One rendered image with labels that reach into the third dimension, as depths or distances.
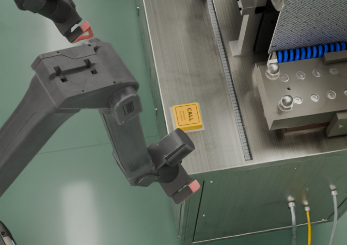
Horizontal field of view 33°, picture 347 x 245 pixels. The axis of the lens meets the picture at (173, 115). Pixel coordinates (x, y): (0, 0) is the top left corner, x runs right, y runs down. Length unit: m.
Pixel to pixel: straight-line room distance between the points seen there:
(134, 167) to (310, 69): 0.66
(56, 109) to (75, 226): 1.73
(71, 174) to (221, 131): 1.07
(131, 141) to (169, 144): 0.20
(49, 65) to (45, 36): 2.11
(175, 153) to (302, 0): 0.49
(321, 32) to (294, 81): 0.14
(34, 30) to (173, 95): 1.38
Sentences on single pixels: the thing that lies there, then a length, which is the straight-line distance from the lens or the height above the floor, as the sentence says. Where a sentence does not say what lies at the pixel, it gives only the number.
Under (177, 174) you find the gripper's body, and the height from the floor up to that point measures 1.14.
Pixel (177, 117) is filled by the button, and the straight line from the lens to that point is 1.59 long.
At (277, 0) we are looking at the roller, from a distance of 1.44.
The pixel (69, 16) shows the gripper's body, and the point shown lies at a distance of 1.52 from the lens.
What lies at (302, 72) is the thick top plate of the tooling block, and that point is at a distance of 1.58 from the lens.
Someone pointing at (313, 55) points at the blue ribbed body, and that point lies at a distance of 1.61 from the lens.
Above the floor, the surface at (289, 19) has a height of 1.17.
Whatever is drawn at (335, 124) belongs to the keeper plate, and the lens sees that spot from 1.57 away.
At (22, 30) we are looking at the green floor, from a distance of 2.93.
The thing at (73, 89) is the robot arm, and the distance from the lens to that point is 0.76.
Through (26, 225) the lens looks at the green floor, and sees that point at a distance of 2.51.
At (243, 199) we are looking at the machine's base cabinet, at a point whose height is 0.59.
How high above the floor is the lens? 2.36
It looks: 64 degrees down
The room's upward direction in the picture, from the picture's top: 2 degrees clockwise
